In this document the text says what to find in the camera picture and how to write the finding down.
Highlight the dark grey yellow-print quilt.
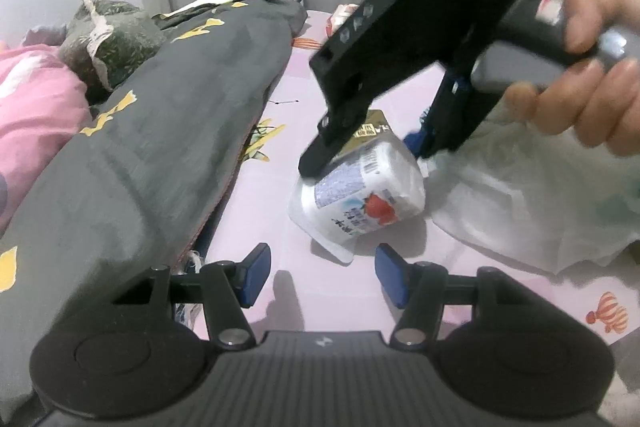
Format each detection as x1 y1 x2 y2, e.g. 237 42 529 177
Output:
1 0 307 426

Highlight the white plastic bag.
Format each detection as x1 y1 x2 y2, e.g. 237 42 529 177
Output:
426 106 639 274

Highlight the green floral pillow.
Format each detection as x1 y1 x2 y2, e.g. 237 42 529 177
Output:
58 0 166 103

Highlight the pink wet wipes pack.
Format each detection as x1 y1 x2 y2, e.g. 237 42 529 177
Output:
326 3 359 37

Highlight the gold snack packet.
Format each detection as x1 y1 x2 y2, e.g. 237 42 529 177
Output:
352 108 392 143

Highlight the person's right hand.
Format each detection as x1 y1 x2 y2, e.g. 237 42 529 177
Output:
503 0 639 157

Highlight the pink blanket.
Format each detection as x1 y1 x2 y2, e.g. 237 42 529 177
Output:
1 44 90 229

